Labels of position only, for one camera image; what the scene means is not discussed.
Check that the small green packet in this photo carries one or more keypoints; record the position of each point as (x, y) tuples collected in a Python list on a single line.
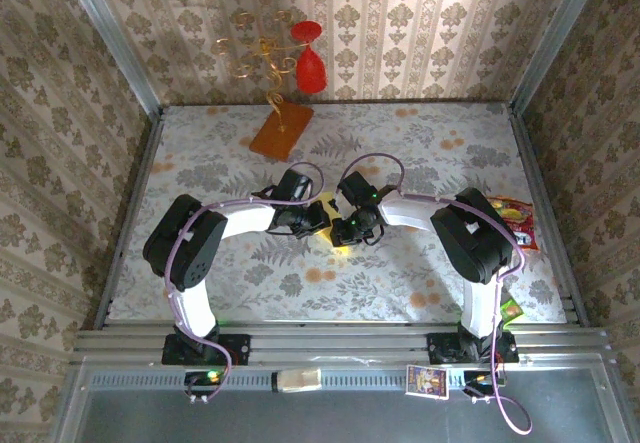
[(511, 309)]

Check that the red and yellow snack bag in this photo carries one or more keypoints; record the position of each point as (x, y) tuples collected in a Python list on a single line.
[(520, 218)]

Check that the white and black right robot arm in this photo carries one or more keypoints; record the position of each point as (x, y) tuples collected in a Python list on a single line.
[(480, 243)]

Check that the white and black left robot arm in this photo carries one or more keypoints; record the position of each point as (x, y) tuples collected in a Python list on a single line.
[(200, 303)]

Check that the grey metal shelf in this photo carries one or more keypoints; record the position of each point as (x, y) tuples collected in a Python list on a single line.
[(320, 418)]

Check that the aluminium corner post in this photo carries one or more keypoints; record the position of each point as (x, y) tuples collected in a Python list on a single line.
[(555, 38), (112, 38)]

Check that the black connector box with LED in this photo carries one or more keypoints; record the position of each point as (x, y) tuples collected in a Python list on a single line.
[(475, 380), (200, 380)]

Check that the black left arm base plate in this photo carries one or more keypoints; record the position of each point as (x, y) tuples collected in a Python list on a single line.
[(235, 348)]

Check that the floral patterned table cover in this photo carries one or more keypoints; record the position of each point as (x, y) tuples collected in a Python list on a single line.
[(350, 293)]

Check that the yellow paper sheet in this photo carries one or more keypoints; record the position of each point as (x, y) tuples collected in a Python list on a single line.
[(328, 202)]

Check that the colourful card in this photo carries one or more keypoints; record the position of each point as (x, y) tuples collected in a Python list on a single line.
[(427, 382)]

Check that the long aluminium base rail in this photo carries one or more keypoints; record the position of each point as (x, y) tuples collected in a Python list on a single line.
[(340, 343)]

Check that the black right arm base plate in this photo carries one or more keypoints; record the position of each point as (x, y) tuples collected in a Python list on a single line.
[(442, 348)]

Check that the aluminium side rail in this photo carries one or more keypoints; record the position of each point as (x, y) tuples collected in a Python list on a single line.
[(532, 163), (129, 213)]

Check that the red wine glass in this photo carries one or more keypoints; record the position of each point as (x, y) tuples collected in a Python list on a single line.
[(310, 73)]

